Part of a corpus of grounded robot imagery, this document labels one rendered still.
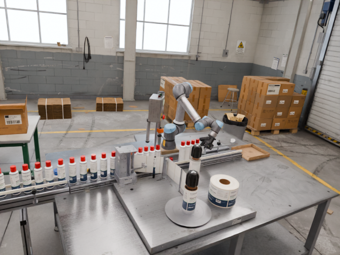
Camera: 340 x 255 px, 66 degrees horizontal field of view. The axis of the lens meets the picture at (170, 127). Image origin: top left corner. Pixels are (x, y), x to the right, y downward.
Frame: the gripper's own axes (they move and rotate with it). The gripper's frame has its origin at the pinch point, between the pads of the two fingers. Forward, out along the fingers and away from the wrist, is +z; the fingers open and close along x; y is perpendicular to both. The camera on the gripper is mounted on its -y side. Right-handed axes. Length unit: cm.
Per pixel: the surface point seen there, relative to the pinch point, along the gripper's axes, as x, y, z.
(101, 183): -76, 5, 52
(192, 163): -30.4, 30.2, 4.8
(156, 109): -64, -1, -16
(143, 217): -66, 54, 44
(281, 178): 54, 50, -19
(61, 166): -108, 3, 50
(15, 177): -131, 3, 66
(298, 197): 45, 75, -14
